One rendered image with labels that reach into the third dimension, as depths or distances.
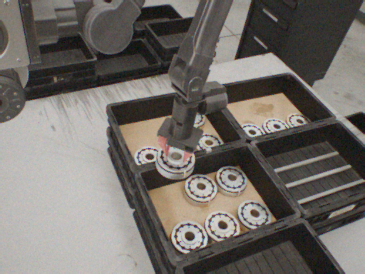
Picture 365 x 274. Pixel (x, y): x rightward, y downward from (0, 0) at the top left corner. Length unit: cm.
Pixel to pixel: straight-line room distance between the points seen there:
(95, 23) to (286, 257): 82
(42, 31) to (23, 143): 90
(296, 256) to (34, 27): 90
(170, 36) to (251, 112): 118
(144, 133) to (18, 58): 75
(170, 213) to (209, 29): 58
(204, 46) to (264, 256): 63
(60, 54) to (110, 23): 167
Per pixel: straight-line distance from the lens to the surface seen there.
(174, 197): 114
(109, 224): 123
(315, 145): 148
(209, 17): 75
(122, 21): 64
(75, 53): 230
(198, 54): 75
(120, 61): 243
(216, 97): 84
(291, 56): 275
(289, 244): 116
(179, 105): 80
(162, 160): 95
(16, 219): 128
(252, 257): 110
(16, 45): 63
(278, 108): 156
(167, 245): 94
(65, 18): 63
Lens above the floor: 176
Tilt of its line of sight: 45 degrees down
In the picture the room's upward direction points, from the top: 11 degrees clockwise
